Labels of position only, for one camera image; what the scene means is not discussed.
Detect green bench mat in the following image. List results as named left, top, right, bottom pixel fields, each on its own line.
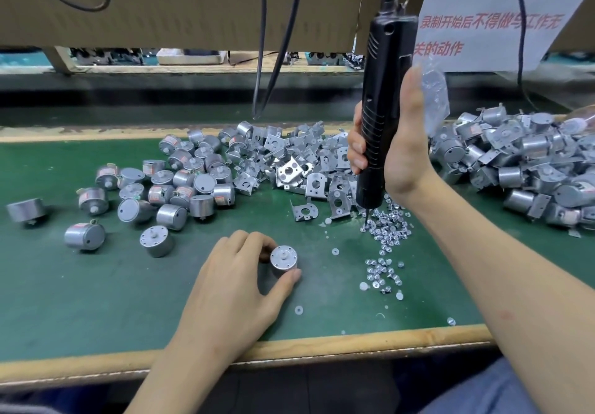
left=0, top=133, right=595, bottom=366

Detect person's right hand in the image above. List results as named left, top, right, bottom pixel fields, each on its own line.
left=348, top=65, right=438, bottom=201

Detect small clear plastic bag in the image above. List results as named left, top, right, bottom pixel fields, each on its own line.
left=423, top=60, right=452, bottom=141

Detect grey blue trousers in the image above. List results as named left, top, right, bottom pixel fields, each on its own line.
left=418, top=358, right=540, bottom=414

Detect white paper sign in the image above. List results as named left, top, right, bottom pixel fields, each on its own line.
left=413, top=0, right=595, bottom=73

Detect black electric screwdriver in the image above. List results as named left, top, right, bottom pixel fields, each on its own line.
left=356, top=0, right=420, bottom=210

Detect person's left hand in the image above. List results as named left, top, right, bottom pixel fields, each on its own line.
left=177, top=231, right=303, bottom=364

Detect brown back panel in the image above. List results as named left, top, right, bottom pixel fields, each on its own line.
left=0, top=0, right=433, bottom=52

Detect pile of assembled motors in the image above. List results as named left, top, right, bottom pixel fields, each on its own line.
left=430, top=102, right=595, bottom=234

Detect black hanging cable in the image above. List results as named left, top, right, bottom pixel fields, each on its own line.
left=253, top=0, right=268, bottom=120
left=260, top=0, right=306, bottom=120

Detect scatter of small silver screws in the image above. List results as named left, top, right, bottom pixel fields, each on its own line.
left=296, top=200, right=457, bottom=327

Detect pile of silver motors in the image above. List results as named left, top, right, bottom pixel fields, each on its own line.
left=4, top=129, right=238, bottom=259

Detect person's left forearm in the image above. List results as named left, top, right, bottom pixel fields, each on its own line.
left=125, top=339, right=243, bottom=414

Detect person's right forearm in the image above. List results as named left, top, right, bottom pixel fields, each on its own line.
left=404, top=172, right=595, bottom=414

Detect pile of metal brackets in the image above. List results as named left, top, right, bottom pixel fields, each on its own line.
left=181, top=119, right=359, bottom=224

